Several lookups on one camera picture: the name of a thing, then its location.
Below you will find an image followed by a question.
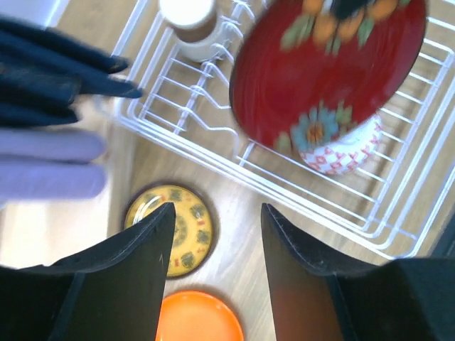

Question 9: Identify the yellow patterned small plate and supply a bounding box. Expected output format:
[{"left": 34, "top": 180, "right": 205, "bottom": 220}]
[{"left": 122, "top": 180, "right": 218, "bottom": 279}]

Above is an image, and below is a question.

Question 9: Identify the lilac hanging cloth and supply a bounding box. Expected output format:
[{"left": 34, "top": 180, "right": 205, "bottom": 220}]
[{"left": 1, "top": 128, "right": 107, "bottom": 204}]

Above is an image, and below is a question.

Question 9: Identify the orange plate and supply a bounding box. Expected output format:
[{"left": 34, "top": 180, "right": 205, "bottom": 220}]
[{"left": 156, "top": 290, "right": 245, "bottom": 341}]

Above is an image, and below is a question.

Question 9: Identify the navy hanging cloth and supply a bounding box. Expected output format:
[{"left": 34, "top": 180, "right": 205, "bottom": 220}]
[{"left": 1, "top": 16, "right": 142, "bottom": 128}]

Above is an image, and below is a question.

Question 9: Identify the white brown metal cup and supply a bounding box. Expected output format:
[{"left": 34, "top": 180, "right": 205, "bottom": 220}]
[{"left": 159, "top": 0, "right": 225, "bottom": 63}]

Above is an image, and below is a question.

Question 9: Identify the red floral plate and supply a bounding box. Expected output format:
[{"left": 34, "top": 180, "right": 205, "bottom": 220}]
[{"left": 229, "top": 1, "right": 428, "bottom": 152}]

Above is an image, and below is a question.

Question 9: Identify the red white patterned bowl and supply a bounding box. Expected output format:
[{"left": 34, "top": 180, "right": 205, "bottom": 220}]
[{"left": 299, "top": 114, "right": 382, "bottom": 175}]

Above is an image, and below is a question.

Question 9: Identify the white wire dish rack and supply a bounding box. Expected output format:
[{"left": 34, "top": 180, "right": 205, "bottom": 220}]
[{"left": 112, "top": 1, "right": 454, "bottom": 259}]

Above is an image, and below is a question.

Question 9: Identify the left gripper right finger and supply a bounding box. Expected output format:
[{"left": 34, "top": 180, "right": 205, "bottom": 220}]
[{"left": 261, "top": 204, "right": 454, "bottom": 340}]

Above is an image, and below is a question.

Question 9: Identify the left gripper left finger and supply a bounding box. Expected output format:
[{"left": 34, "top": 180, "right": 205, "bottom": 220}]
[{"left": 1, "top": 203, "right": 176, "bottom": 340}]

